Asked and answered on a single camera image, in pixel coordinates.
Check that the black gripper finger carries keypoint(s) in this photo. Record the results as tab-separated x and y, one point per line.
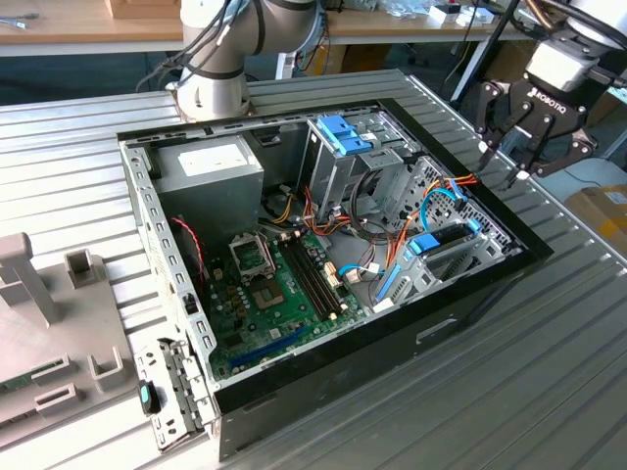
563	159
490	112

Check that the hard disk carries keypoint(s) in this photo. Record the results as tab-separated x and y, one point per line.
423	244

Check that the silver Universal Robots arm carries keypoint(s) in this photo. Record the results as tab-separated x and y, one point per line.
210	73

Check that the grey metal disk bay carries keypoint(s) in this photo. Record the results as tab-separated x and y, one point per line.
416	284

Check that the low white table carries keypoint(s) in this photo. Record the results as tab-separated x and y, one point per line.
602	171

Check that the cardboard box yellow tape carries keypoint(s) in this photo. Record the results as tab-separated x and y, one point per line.
602	215

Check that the black tripod stand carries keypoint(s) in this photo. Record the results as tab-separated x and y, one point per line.
499	29

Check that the white box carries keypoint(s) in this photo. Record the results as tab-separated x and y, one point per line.
443	14

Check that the blue drive carrier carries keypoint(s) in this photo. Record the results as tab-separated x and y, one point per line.
343	134

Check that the grey metal drive cage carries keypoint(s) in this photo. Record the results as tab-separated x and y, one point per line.
333	171

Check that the black RAM slot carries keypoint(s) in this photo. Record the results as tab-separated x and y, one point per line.
309	279
321	273

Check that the black open PC case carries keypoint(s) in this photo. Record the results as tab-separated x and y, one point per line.
392	372

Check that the CPU socket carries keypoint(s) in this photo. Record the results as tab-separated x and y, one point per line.
250	257

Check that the square motherboard chip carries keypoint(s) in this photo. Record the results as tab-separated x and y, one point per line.
268	298

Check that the grey Dell power supply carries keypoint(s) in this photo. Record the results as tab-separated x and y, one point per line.
210	196

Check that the green motherboard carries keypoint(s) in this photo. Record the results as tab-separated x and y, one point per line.
264	323

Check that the blue expansion slot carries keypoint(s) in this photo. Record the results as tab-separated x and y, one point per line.
264	350

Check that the small wooden box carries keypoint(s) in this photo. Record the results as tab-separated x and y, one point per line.
142	9

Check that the long wooden desk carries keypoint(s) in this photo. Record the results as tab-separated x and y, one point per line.
73	29

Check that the black latch teal button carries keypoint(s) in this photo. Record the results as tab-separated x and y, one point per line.
147	397

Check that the grey parts rack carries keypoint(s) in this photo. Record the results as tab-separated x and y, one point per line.
73	323

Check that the green RAM stick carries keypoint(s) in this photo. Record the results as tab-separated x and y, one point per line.
17	384

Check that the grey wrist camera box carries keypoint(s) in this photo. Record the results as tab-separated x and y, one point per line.
563	66

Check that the grey expansion slot bracket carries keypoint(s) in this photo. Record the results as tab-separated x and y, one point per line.
178	391

